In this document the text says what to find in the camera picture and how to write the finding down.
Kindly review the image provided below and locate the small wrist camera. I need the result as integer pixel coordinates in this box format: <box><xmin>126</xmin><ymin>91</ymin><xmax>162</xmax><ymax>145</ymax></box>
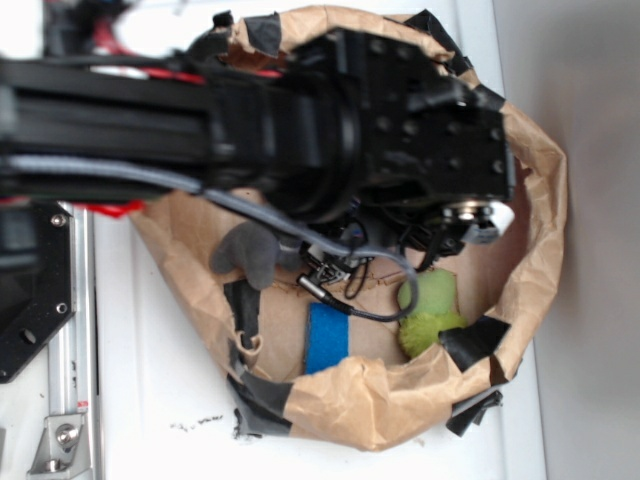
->
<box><xmin>297</xmin><ymin>244</ymin><xmax>373</xmax><ymax>301</ymax></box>

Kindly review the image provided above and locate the grey plush bunny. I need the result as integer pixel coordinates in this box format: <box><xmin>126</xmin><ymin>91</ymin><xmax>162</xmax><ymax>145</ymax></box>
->
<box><xmin>209</xmin><ymin>221</ymin><xmax>302</xmax><ymax>290</ymax></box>

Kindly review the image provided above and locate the grey braided cable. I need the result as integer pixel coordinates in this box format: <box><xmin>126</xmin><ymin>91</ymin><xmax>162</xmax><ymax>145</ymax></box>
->
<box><xmin>0</xmin><ymin>154</ymin><xmax>420</xmax><ymax>322</ymax></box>

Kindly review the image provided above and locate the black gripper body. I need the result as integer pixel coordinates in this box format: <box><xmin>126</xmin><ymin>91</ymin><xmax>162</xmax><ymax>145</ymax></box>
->
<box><xmin>294</xmin><ymin>27</ymin><xmax>517</xmax><ymax>251</ymax></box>

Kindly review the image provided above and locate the brown paper bag bin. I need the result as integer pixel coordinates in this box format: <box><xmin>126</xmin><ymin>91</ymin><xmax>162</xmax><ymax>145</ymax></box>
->
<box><xmin>125</xmin><ymin>4</ymin><xmax>569</xmax><ymax>454</ymax></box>

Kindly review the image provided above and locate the aluminium rail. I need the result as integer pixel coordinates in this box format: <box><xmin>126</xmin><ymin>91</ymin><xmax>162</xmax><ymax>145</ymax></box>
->
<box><xmin>47</xmin><ymin>203</ymin><xmax>103</xmax><ymax>479</ymax></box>

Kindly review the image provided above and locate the green plush toy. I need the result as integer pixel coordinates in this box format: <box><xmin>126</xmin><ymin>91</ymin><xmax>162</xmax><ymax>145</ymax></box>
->
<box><xmin>397</xmin><ymin>269</ymin><xmax>468</xmax><ymax>358</ymax></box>

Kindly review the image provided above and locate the metal corner bracket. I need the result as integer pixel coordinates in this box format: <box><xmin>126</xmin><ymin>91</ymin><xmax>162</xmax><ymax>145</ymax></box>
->
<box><xmin>26</xmin><ymin>414</ymin><xmax>91</xmax><ymax>479</ymax></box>

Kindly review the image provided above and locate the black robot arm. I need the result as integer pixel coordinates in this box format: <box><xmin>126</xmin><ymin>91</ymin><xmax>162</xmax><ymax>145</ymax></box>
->
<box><xmin>1</xmin><ymin>10</ymin><xmax>515</xmax><ymax>268</ymax></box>

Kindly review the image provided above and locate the blue sponge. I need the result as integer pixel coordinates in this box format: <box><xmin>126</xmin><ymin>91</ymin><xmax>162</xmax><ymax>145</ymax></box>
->
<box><xmin>304</xmin><ymin>303</ymin><xmax>349</xmax><ymax>374</ymax></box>

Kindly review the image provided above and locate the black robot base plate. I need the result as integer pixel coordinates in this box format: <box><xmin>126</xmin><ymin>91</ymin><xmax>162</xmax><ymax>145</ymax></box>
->
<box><xmin>1</xmin><ymin>202</ymin><xmax>73</xmax><ymax>384</ymax></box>

